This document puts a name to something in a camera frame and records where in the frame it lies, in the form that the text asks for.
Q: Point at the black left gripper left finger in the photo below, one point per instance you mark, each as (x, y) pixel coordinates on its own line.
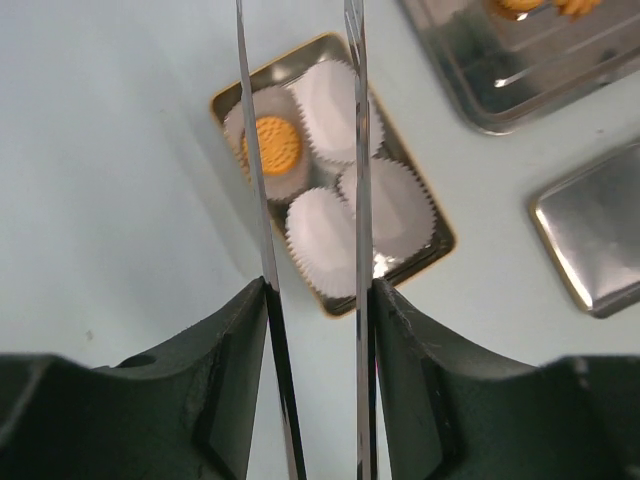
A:
(183, 409)

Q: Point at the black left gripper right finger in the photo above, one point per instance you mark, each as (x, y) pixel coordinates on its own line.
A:
(456, 410)

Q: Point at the steel tongs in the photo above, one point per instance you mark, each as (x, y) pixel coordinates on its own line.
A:
(367, 453)

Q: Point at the dotted orange sandwich cookie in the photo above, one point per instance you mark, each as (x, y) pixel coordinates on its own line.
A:
(515, 10)
(279, 143)

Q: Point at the white paper cupcake liner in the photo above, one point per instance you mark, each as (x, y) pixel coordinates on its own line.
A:
(320, 232)
(402, 211)
(279, 101)
(325, 94)

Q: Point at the small steel tin lid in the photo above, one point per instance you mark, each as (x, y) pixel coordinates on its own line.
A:
(588, 222)

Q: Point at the gold cookie tin box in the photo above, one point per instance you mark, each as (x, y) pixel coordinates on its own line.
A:
(384, 142)

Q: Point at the large steel baking tray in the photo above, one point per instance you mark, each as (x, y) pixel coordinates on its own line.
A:
(502, 69)

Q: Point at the orange swirl flower cookie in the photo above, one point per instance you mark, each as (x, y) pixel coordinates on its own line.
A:
(576, 8)

